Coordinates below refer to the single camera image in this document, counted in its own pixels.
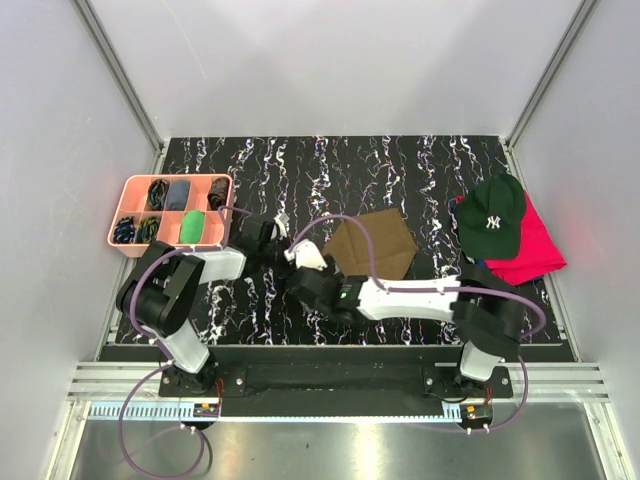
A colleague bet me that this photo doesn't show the brown fabric napkin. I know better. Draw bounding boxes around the brown fabric napkin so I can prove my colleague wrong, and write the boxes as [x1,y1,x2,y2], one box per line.
[323,208,418,280]

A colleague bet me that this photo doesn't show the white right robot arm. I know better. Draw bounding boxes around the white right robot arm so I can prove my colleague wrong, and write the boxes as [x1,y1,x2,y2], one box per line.
[284,240,525,397]

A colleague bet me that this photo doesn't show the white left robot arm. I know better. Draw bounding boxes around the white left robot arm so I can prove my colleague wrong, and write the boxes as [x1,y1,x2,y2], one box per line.
[116,213,290,396]

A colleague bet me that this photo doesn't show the black yellow patterned roll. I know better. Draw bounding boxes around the black yellow patterned roll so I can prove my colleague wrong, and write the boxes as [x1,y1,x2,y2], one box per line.
[136,216,161,244]

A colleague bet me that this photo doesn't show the black multicolour patterned roll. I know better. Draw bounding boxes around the black multicolour patterned roll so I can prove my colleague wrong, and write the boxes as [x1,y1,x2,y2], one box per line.
[147,178,170,211]

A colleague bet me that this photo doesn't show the black blue patterned roll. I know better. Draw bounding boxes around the black blue patterned roll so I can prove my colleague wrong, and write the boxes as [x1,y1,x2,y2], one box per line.
[112,216,137,244]

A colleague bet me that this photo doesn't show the dark paisley rolled cloth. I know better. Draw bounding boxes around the dark paisley rolled cloth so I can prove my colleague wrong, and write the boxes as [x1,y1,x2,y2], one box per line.
[207,177,230,210]

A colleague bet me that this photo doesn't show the green rolled cloth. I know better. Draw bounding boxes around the green rolled cloth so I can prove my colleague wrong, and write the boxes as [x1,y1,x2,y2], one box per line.
[179,210,206,244]

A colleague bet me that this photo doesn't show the pink divided organizer tray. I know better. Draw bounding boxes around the pink divided organizer tray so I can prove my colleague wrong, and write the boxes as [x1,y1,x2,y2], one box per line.
[107,174,234,258]

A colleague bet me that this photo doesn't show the grey-blue rolled cloth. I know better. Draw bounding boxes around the grey-blue rolled cloth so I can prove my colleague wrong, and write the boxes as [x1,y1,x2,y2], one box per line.
[164,180,190,211]

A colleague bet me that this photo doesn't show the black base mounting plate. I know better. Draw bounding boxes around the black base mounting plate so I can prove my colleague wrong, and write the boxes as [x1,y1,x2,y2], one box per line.
[159,346,515,420]

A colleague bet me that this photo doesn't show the dark green baseball cap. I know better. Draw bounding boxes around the dark green baseball cap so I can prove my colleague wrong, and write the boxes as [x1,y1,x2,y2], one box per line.
[454,173,526,260]

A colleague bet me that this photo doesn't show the pink red folded cloth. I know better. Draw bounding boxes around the pink red folded cloth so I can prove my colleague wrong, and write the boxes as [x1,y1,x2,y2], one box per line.
[484,193,567,286]

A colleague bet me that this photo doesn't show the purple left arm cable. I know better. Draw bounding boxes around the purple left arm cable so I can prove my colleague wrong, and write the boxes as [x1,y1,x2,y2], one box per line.
[118,204,261,476]

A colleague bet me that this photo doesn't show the aluminium frame rail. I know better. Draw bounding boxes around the aluminium frame rail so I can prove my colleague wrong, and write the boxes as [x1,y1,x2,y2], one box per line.
[67,362,608,402]

